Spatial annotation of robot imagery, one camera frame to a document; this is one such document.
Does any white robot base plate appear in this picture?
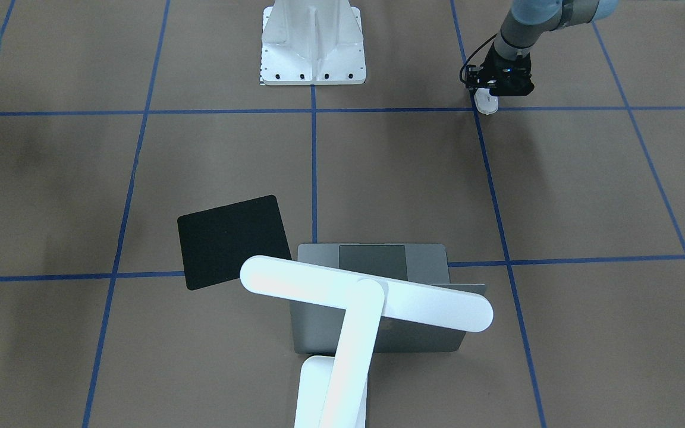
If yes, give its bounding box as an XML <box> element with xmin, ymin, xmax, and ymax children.
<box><xmin>259</xmin><ymin>6</ymin><xmax>367</xmax><ymax>87</ymax></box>

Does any white computer mouse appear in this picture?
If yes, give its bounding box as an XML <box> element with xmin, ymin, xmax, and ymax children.
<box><xmin>473</xmin><ymin>89</ymin><xmax>498</xmax><ymax>115</ymax></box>

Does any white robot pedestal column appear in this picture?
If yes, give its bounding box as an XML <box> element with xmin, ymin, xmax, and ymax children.
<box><xmin>261</xmin><ymin>1</ymin><xmax>365</xmax><ymax>64</ymax></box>

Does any black mouse pad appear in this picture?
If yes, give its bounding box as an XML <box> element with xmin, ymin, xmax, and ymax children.
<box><xmin>177</xmin><ymin>194</ymin><xmax>293</xmax><ymax>291</ymax></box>

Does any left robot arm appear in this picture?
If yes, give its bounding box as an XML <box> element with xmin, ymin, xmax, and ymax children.
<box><xmin>459</xmin><ymin>1</ymin><xmax>618</xmax><ymax>97</ymax></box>

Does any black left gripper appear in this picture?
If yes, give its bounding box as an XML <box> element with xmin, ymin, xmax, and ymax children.
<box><xmin>465</xmin><ymin>47</ymin><xmax>535</xmax><ymax>97</ymax></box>

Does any grey laptop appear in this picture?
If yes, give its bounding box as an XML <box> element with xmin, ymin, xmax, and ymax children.
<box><xmin>289</xmin><ymin>243</ymin><xmax>487</xmax><ymax>355</ymax></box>

